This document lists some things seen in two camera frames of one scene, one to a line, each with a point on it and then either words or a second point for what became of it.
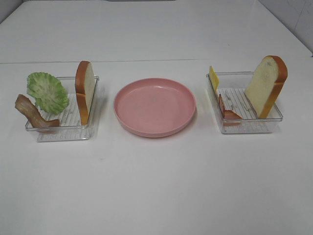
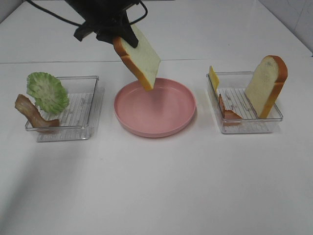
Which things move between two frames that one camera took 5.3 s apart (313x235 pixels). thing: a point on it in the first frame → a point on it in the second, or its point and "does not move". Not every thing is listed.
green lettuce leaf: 47,92 does not move
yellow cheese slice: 214,79 does not move
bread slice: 265,85 does not move
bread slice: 84,83 → 142,59
